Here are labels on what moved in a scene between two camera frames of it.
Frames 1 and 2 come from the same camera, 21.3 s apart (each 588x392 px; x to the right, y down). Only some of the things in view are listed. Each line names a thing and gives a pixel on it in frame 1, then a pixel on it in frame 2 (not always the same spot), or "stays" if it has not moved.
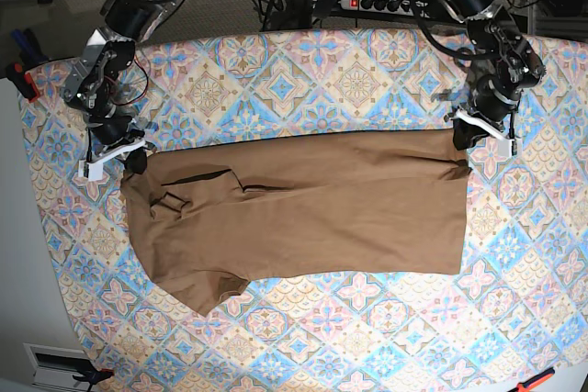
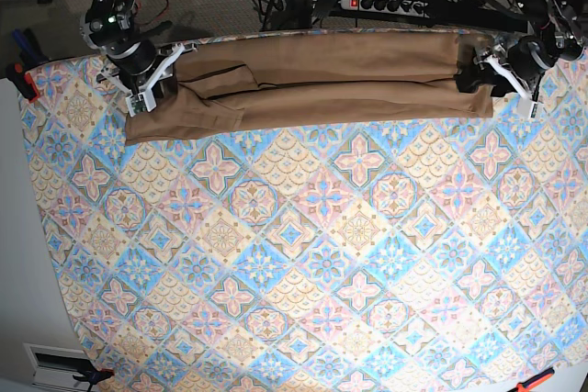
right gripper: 465,136 -> 480,73
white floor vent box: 56,366 stays
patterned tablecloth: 518,305 stays
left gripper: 92,168 -> 141,101
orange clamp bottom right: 525,386 stays
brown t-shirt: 214,216 -> 258,86
